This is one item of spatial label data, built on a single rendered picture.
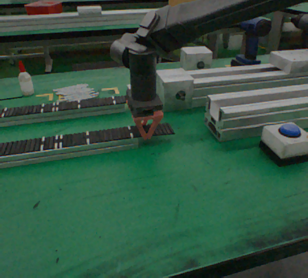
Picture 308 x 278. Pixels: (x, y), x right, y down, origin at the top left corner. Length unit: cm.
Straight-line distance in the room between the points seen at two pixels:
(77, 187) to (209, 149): 31
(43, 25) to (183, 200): 176
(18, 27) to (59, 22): 27
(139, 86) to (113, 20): 157
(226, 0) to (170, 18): 11
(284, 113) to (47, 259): 60
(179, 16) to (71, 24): 160
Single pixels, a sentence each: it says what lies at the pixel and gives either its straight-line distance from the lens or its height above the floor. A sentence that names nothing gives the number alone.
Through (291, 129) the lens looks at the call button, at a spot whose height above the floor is 85.
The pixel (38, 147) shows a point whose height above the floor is 81.
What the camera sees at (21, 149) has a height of 81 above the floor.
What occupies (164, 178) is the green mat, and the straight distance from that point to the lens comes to 56.
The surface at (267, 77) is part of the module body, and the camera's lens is 92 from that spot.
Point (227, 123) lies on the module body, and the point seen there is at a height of 83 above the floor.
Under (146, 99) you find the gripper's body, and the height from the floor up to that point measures 91.
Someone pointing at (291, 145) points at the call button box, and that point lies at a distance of 62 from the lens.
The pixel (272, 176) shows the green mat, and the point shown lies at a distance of 62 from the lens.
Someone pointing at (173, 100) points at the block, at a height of 81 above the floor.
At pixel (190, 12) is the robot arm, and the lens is 53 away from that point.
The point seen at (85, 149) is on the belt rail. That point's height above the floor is 80.
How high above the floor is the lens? 116
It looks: 31 degrees down
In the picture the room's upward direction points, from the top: straight up
